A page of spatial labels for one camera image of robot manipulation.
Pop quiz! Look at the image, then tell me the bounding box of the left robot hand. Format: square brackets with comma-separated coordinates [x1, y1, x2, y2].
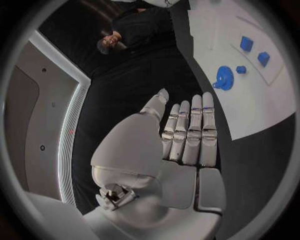
[82, 88, 227, 240]

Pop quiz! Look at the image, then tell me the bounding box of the white task board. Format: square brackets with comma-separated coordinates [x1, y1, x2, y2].
[186, 7, 298, 141]

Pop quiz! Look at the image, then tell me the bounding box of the blue gear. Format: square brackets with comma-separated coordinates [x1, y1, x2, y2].
[211, 65, 235, 92]

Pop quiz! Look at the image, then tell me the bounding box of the person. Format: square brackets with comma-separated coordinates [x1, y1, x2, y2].
[96, 7, 180, 63]

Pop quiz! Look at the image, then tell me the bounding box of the blue block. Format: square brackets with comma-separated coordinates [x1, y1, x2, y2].
[256, 51, 272, 68]
[239, 35, 255, 53]

